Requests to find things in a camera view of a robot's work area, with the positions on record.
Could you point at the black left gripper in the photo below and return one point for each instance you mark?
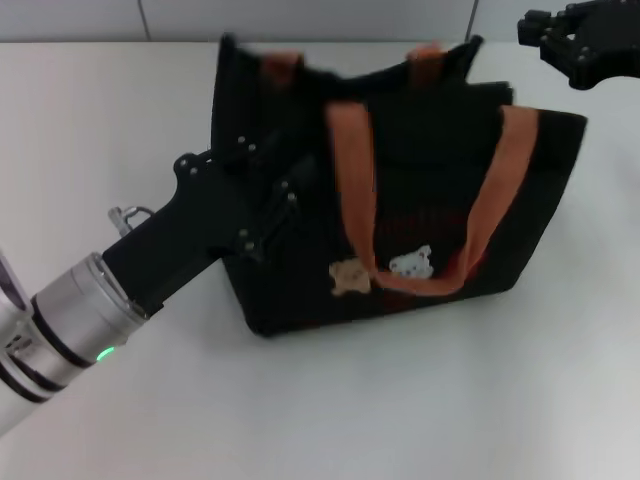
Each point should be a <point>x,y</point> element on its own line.
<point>190,235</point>

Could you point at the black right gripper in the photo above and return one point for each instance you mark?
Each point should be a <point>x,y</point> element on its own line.
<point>610,40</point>

